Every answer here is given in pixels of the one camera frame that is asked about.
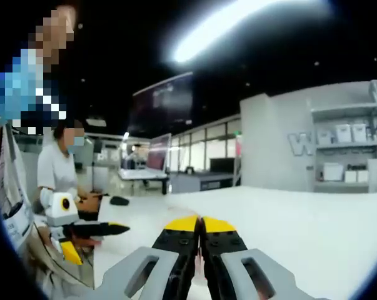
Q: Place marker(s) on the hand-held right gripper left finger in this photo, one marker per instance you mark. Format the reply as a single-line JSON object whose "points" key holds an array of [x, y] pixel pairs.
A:
{"points": [[153, 268]]}

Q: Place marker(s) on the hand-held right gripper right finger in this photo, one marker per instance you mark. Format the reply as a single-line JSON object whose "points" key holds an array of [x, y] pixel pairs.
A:
{"points": [[235, 268]]}

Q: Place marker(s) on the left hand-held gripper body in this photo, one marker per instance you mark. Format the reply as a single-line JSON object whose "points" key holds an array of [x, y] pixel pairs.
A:
{"points": [[58, 215]]}

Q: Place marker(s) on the brown flat object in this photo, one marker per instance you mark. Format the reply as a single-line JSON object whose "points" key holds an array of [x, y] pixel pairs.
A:
{"points": [[89, 207]]}

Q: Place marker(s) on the black computer mouse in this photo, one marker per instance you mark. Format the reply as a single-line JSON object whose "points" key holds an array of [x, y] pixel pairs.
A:
{"points": [[119, 201]]}

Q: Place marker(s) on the white chest device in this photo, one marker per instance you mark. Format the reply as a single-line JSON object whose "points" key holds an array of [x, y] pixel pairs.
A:
{"points": [[17, 225]]}

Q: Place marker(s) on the white standing desk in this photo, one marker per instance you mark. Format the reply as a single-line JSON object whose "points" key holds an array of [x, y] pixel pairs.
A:
{"points": [[142, 175]]}

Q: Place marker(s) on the grey low cabinet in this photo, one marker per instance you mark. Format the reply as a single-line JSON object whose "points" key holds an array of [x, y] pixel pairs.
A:
{"points": [[204, 182]]}

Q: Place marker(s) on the computer monitor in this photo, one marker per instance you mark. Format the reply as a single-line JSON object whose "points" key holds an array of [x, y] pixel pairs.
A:
{"points": [[158, 154]]}

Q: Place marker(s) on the black flat monitor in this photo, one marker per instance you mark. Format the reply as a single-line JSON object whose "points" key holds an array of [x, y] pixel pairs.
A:
{"points": [[222, 165]]}

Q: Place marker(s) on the pink hanging item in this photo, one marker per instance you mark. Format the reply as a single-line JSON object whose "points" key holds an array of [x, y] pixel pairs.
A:
{"points": [[239, 147]]}

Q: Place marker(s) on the ceiling-hung dark screen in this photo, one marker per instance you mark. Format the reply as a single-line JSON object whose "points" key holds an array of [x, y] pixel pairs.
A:
{"points": [[163, 103]]}

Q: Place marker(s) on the grey metal shelf rack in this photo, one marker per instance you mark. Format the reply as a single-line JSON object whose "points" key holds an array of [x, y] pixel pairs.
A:
{"points": [[347, 150]]}

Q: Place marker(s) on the group of white storage bins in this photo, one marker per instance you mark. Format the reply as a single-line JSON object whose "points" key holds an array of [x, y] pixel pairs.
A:
{"points": [[343, 132]]}

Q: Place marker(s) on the ceiling light strip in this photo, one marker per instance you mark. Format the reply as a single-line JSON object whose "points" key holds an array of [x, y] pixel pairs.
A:
{"points": [[238, 28]]}

